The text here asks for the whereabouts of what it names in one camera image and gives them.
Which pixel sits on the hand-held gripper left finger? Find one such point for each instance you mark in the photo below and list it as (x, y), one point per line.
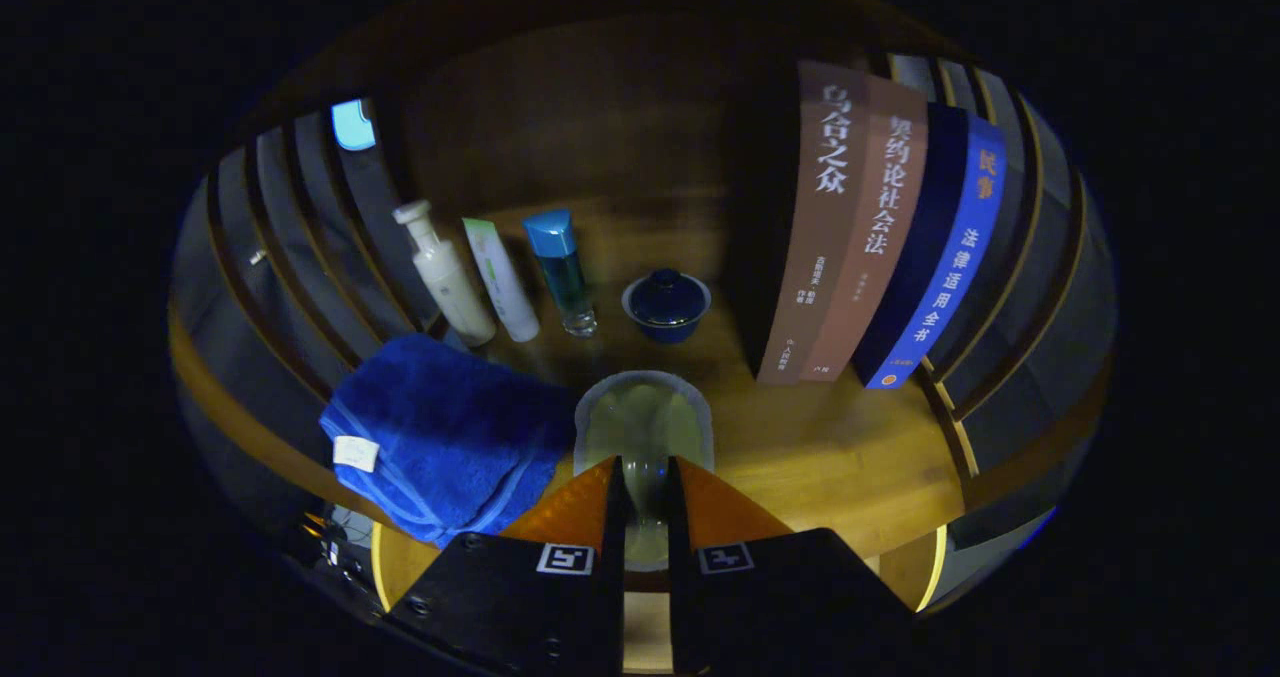
(615, 527)

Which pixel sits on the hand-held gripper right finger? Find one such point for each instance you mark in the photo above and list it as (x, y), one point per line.
(678, 527)

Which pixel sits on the wooden countertop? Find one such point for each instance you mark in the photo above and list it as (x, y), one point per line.
(820, 457)

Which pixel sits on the wooden cabinet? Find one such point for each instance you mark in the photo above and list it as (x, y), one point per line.
(600, 107)

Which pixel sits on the folded blue towel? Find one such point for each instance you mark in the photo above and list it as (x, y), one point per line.
(450, 427)

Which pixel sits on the dark blue lidded teacup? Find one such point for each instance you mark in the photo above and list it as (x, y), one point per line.
(666, 305)

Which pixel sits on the teal bottle with blue cap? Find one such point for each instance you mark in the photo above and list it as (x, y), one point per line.
(562, 267)

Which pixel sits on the white and green tube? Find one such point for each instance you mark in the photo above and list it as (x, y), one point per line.
(503, 282)

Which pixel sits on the white pump bottle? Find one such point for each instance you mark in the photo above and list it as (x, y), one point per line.
(450, 282)

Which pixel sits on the dark brown book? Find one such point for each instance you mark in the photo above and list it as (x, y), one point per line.
(815, 237)

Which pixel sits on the reddish brown book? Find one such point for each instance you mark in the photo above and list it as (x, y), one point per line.
(868, 257)

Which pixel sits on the blue book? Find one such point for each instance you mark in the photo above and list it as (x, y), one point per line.
(950, 267)

